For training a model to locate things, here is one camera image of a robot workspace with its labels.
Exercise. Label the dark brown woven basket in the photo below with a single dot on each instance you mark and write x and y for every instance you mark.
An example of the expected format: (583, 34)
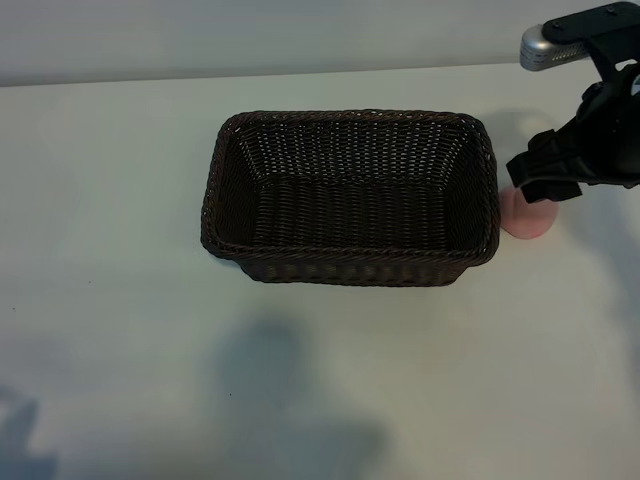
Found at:
(350, 210)

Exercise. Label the pink peach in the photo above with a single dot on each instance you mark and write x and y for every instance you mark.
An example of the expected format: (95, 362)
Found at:
(530, 222)

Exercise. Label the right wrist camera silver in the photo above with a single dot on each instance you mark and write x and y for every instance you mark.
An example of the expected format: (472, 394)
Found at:
(550, 47)

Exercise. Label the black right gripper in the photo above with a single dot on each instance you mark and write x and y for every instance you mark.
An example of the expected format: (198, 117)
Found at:
(605, 135)

